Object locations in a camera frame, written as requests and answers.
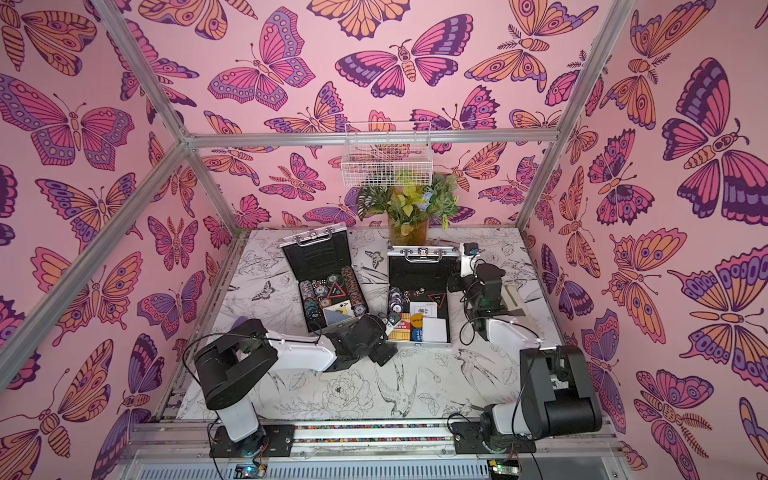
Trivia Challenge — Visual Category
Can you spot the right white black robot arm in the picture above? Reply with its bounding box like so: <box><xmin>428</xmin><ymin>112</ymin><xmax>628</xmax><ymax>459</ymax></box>
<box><xmin>452</xmin><ymin>242</ymin><xmax>603</xmax><ymax>453</ymax></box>

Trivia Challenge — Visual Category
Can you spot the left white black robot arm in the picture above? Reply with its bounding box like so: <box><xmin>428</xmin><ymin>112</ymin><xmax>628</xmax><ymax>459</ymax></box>
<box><xmin>194</xmin><ymin>314</ymin><xmax>397</xmax><ymax>443</ymax></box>

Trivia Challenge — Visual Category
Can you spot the white grey work glove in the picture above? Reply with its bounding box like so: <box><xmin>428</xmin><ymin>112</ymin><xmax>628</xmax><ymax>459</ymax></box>
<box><xmin>501</xmin><ymin>284</ymin><xmax>529</xmax><ymax>318</ymax></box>

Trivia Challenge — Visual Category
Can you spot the black orange chip stack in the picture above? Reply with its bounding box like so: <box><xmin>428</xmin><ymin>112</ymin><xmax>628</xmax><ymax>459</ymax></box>
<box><xmin>341</xmin><ymin>266</ymin><xmax>368</xmax><ymax>317</ymax></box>

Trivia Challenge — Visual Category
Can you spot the yellow blue card deck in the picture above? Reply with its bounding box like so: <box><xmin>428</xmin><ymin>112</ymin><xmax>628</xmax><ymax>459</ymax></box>
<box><xmin>323</xmin><ymin>300</ymin><xmax>355</xmax><ymax>326</ymax></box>

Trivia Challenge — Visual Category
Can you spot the orange playing card box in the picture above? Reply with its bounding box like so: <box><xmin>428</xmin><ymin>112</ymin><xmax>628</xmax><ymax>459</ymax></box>
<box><xmin>388</xmin><ymin>317</ymin><xmax>411</xmax><ymax>341</ymax></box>

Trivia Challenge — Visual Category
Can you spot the white card box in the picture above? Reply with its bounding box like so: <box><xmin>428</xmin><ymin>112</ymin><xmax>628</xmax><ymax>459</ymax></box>
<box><xmin>422</xmin><ymin>317</ymin><xmax>449</xmax><ymax>343</ymax></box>

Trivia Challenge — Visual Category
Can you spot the potted green plant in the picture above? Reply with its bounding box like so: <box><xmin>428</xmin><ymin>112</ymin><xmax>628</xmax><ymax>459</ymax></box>
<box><xmin>357</xmin><ymin>173</ymin><xmax>459</xmax><ymax>246</ymax></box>

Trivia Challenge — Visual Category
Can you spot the purple egg-shaped object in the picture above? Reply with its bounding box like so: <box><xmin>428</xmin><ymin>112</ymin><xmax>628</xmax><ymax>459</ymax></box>
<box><xmin>230</xmin><ymin>316</ymin><xmax>253</xmax><ymax>335</ymax></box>

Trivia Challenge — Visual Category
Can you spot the white wire basket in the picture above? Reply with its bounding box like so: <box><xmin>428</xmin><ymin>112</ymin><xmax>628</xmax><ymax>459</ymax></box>
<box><xmin>340</xmin><ymin>121</ymin><xmax>434</xmax><ymax>187</ymax></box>

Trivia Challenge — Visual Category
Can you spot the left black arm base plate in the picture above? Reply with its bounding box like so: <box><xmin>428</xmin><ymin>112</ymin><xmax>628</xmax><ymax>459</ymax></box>
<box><xmin>209</xmin><ymin>424</ymin><xmax>295</xmax><ymax>459</ymax></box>

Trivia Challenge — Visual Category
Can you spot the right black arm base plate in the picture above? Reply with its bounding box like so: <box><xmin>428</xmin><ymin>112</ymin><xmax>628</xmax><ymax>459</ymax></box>
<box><xmin>448</xmin><ymin>419</ymin><xmax>537</xmax><ymax>455</ymax></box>

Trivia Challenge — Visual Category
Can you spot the aluminium front rail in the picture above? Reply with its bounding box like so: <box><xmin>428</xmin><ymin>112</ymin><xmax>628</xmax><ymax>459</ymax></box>
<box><xmin>125</xmin><ymin>419</ymin><xmax>619</xmax><ymax>457</ymax></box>

